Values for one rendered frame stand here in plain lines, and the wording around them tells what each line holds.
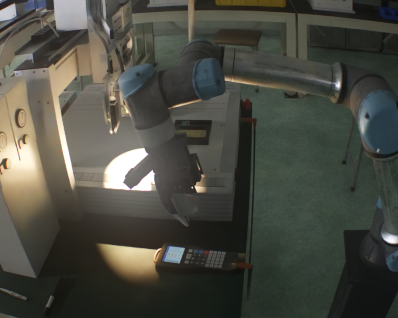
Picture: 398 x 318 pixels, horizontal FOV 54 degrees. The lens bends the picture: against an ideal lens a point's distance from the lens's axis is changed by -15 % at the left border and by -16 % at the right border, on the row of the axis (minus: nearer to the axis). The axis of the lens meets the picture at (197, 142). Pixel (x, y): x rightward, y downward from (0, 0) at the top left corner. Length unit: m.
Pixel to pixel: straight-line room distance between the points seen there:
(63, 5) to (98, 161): 0.49
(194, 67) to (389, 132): 0.40
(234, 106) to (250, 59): 0.66
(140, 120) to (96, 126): 0.68
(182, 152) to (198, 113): 0.65
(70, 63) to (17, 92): 0.23
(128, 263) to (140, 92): 0.47
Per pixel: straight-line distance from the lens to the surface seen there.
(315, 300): 2.00
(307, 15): 3.55
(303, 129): 3.26
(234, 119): 1.49
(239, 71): 0.94
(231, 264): 1.06
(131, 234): 1.21
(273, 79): 0.95
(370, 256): 1.33
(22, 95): 1.04
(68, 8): 1.21
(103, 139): 1.45
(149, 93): 0.84
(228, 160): 1.28
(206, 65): 0.82
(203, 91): 0.82
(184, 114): 1.54
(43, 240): 1.17
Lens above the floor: 1.54
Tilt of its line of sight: 30 degrees down
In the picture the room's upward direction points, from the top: 3 degrees counter-clockwise
